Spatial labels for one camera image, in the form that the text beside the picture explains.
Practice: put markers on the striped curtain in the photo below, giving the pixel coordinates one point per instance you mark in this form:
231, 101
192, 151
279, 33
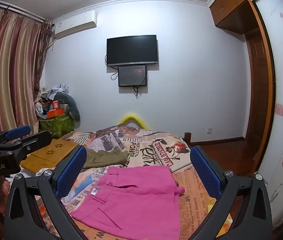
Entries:
9, 75

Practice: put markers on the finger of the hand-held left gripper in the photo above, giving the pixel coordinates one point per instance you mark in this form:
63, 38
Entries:
19, 132
36, 142

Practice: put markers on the white air conditioner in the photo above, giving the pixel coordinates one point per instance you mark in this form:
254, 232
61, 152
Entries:
75, 25

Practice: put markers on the white sliding door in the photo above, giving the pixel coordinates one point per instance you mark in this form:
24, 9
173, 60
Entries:
279, 42

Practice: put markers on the orange box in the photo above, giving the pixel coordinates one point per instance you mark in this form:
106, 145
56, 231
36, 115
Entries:
55, 113

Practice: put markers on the printed blanket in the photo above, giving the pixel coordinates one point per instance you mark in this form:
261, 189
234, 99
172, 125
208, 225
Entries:
156, 152

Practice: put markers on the black wall television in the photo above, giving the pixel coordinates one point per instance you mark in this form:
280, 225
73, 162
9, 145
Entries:
132, 50

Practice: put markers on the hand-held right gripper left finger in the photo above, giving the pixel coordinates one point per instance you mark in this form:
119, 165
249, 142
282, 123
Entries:
74, 165

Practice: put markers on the olive green pants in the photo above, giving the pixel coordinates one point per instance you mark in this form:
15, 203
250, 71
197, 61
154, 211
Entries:
104, 156

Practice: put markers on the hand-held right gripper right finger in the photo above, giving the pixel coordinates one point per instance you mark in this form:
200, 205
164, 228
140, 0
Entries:
202, 166

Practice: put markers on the pile of clothes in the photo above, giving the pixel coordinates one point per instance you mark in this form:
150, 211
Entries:
56, 90

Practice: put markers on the white curtain rail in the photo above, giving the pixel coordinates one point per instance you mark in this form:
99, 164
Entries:
19, 11

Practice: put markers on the person's left hand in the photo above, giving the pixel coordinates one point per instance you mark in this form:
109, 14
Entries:
4, 192

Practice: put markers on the white wall socket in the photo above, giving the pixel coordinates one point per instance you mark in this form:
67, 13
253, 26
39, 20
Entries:
209, 130

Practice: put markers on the pink pants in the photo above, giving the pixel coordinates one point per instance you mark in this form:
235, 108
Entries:
131, 200

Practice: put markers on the wooden door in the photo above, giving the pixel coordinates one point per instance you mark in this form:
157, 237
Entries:
257, 87

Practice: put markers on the wooden lap desk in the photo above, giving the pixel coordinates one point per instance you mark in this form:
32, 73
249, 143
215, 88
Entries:
46, 155

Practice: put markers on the wooden overhead cabinet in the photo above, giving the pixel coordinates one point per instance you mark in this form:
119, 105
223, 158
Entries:
234, 5

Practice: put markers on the small black monitor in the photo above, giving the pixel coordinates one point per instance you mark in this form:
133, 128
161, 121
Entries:
132, 76

